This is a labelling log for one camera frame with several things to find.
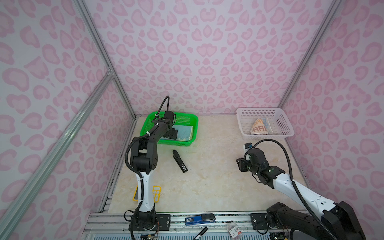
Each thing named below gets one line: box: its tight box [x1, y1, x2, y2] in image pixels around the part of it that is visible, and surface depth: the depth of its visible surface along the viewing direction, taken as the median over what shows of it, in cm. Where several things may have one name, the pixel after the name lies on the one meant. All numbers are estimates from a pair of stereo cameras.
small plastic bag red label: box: [227, 221, 242, 240], surface depth 70 cm
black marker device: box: [172, 149, 188, 173], surface depth 95 cm
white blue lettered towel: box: [250, 117, 274, 135], surface depth 106 cm
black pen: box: [193, 226, 208, 240], surface depth 71 cm
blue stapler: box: [185, 213, 216, 226], surface depth 73 cm
